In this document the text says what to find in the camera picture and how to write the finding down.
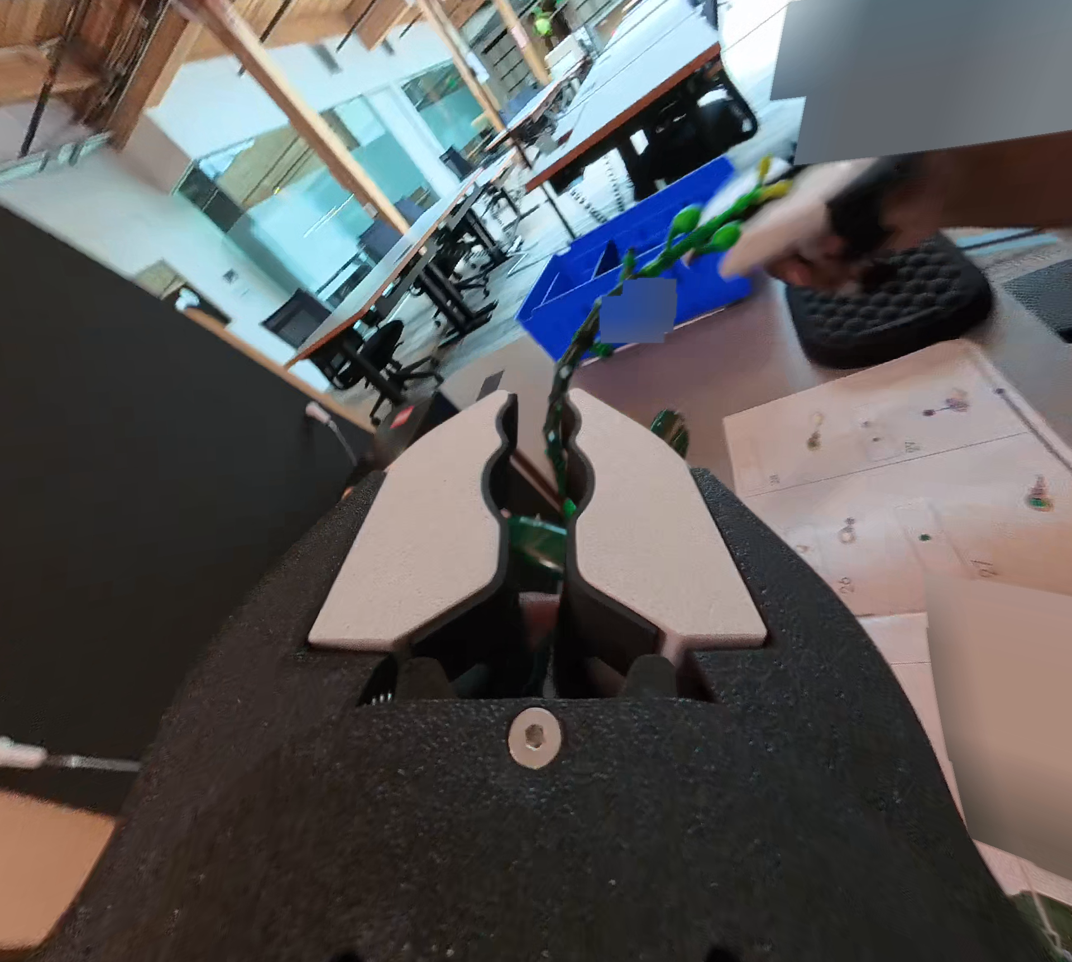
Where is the white gooseneck microphone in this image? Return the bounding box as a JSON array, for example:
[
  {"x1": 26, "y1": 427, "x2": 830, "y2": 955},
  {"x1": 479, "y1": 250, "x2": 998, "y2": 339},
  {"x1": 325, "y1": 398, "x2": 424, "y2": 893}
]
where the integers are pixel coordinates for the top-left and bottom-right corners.
[
  {"x1": 304, "y1": 399, "x2": 358, "y2": 462},
  {"x1": 0, "y1": 736, "x2": 141, "y2": 776}
]

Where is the green brick flower stem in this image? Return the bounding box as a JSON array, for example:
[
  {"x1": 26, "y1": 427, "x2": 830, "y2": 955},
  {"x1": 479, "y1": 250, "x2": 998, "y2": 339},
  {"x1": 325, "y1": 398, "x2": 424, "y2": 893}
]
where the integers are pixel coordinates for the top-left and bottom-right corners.
[{"x1": 540, "y1": 156, "x2": 793, "y2": 521}]

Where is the brick orchid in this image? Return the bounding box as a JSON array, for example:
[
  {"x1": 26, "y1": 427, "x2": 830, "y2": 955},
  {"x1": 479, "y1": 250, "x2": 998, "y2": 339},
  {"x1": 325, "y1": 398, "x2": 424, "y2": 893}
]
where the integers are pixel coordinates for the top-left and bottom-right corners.
[{"x1": 505, "y1": 408, "x2": 691, "y2": 571}]

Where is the person's right hand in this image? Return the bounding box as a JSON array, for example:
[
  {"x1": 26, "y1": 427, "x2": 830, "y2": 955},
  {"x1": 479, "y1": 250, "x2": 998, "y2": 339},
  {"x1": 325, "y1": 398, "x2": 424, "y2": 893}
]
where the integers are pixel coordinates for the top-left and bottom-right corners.
[{"x1": 766, "y1": 225, "x2": 947, "y2": 295}]

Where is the blue plastic bin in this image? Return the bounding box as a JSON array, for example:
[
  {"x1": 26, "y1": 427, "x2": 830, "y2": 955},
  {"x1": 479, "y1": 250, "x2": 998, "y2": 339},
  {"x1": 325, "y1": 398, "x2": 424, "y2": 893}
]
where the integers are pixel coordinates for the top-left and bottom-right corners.
[{"x1": 514, "y1": 155, "x2": 757, "y2": 362}]

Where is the black office chair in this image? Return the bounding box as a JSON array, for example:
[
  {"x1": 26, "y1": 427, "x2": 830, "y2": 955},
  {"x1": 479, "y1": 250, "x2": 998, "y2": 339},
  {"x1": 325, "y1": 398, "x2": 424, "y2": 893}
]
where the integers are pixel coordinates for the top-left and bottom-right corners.
[
  {"x1": 626, "y1": 68, "x2": 760, "y2": 198},
  {"x1": 320, "y1": 319, "x2": 438, "y2": 404}
]

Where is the black divider panel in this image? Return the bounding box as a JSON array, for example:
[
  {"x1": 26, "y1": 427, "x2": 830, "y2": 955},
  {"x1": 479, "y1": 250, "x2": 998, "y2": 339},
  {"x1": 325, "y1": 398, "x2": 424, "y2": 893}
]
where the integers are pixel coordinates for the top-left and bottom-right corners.
[{"x1": 0, "y1": 207, "x2": 375, "y2": 814}]

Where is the dark orchid set box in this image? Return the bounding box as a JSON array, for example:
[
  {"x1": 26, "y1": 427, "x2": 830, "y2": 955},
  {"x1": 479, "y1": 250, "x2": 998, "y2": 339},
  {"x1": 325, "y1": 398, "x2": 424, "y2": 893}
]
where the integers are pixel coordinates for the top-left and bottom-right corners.
[{"x1": 371, "y1": 391, "x2": 505, "y2": 479}]

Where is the black dimpled cushion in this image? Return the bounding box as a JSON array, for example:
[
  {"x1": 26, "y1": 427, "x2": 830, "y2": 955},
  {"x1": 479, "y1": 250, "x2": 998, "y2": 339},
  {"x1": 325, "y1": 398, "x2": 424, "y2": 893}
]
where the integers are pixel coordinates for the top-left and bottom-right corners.
[{"x1": 786, "y1": 232, "x2": 995, "y2": 371}]

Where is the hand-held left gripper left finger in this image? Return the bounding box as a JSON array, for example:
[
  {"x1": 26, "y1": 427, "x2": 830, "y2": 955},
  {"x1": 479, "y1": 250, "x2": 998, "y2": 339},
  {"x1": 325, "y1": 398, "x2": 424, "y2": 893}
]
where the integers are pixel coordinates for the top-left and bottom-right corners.
[{"x1": 307, "y1": 390, "x2": 517, "y2": 654}]

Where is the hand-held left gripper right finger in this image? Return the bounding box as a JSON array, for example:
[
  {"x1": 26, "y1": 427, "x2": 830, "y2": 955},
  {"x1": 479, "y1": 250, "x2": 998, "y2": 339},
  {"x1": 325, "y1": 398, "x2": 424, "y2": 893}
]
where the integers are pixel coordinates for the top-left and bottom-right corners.
[{"x1": 553, "y1": 388, "x2": 768, "y2": 654}]

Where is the wood edged office desk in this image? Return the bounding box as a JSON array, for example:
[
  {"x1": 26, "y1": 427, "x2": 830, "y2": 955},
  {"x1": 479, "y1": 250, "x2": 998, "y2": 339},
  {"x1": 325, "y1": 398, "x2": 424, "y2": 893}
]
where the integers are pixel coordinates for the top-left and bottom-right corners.
[
  {"x1": 283, "y1": 145, "x2": 522, "y2": 404},
  {"x1": 523, "y1": 16, "x2": 726, "y2": 194}
]

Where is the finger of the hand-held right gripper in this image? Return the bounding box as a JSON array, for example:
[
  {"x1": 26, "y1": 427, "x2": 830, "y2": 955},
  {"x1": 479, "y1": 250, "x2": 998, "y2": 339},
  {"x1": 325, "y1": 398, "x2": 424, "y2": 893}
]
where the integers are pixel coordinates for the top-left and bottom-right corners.
[
  {"x1": 730, "y1": 162, "x2": 847, "y2": 260},
  {"x1": 720, "y1": 217, "x2": 834, "y2": 283}
]

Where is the open instruction booklet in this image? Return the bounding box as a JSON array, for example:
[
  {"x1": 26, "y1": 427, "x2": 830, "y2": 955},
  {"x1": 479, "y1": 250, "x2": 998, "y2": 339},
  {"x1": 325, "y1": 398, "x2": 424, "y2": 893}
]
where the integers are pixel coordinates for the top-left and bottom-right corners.
[{"x1": 722, "y1": 342, "x2": 1072, "y2": 896}]

